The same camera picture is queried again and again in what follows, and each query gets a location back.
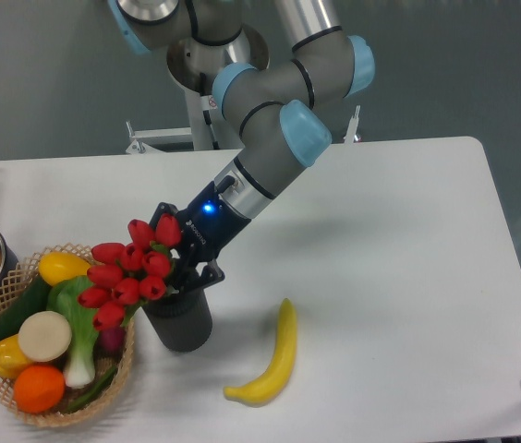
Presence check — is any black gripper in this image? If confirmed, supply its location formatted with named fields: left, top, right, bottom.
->
left=149, top=180, right=251, bottom=294

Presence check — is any red tulip bouquet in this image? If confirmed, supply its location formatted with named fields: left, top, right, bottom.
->
left=78, top=213, right=182, bottom=332

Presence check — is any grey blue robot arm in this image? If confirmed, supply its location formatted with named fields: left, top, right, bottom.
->
left=109, top=1, right=375, bottom=293

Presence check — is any dark grey ribbed vase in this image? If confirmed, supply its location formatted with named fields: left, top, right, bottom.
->
left=143, top=289, right=212, bottom=353

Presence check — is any purple red onion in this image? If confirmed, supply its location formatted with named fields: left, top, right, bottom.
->
left=98, top=327, right=126, bottom=353

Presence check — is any green bok choy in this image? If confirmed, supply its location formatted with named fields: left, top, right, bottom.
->
left=47, top=276, right=99, bottom=389

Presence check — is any yellow squash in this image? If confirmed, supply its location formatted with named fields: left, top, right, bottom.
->
left=38, top=251, right=91, bottom=286

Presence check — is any green bean pod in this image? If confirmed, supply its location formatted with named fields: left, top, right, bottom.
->
left=64, top=367, right=117, bottom=413

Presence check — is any green cucumber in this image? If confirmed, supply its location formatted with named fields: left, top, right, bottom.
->
left=0, top=276, right=52, bottom=341

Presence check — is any woven wicker basket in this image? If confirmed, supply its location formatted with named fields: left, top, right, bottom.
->
left=0, top=244, right=135, bottom=428

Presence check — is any beige round disc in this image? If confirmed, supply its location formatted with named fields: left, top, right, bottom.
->
left=18, top=311, right=72, bottom=363

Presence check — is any yellow banana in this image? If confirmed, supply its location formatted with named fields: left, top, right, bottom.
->
left=223, top=298, right=297, bottom=407

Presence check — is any orange fruit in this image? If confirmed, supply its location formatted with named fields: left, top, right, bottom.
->
left=13, top=365, right=66, bottom=413

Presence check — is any yellow bell pepper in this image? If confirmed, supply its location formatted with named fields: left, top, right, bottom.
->
left=0, top=334, right=34, bottom=379

